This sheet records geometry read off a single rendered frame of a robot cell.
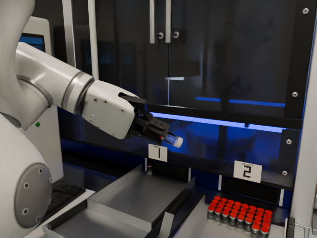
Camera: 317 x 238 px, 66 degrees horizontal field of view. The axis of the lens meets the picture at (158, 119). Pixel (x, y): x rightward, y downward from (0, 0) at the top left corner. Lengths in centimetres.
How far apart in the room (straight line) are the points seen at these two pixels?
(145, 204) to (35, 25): 83
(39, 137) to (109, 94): 76
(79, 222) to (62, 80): 51
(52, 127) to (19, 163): 93
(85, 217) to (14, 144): 61
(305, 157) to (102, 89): 61
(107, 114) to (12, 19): 21
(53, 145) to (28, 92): 79
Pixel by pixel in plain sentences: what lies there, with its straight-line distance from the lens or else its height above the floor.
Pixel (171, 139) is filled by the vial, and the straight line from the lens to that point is 49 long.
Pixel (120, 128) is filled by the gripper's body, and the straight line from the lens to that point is 49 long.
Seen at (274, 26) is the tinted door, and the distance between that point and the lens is 81.
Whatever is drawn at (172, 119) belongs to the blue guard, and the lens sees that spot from 90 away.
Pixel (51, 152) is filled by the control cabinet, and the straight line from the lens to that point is 124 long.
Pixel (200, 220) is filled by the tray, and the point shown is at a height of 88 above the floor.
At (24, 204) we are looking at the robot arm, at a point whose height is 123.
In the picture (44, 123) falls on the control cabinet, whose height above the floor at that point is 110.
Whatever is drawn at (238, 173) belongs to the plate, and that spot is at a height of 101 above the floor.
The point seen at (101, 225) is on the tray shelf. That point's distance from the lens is 84.
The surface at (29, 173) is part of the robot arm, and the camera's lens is 30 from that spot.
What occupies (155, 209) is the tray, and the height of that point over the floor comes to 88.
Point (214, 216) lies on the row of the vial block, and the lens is 83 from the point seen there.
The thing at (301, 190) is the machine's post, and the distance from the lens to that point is 87.
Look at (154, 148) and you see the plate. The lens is 98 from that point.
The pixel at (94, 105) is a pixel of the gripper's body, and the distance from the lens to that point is 48.
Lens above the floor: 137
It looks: 13 degrees down
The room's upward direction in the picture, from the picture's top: straight up
